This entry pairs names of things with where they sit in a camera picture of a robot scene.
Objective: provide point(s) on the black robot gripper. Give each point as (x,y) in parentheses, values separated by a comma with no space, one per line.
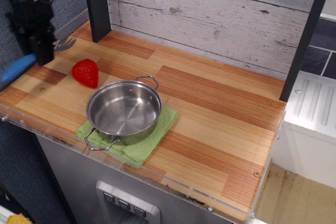
(31,19)

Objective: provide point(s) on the blue handled metal fork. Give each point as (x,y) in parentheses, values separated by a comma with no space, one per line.
(20,66)

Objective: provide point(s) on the red plastic strawberry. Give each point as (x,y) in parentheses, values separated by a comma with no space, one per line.
(86,72)

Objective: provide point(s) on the clear acrylic edge guard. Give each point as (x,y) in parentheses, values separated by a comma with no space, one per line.
(170,186)

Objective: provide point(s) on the stainless steel pot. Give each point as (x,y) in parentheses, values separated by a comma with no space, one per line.
(124,112)

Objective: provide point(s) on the green folded cloth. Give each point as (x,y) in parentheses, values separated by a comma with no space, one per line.
(135,154)

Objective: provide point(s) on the grey toy fridge cabinet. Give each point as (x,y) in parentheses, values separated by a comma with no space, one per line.
(78,175)

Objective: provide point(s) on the yellow object at corner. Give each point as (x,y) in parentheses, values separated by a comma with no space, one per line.
(18,219)

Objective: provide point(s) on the silver dispenser button panel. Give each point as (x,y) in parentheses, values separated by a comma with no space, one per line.
(119,206)

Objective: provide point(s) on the white toy sink unit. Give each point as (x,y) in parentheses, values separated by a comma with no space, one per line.
(306,140)

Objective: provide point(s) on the black left frame post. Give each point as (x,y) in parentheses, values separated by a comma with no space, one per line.
(99,18)

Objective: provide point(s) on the black frame post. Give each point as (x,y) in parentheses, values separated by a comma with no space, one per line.
(99,18)
(308,31)

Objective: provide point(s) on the black right frame post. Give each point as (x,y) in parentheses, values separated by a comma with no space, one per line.
(308,31)

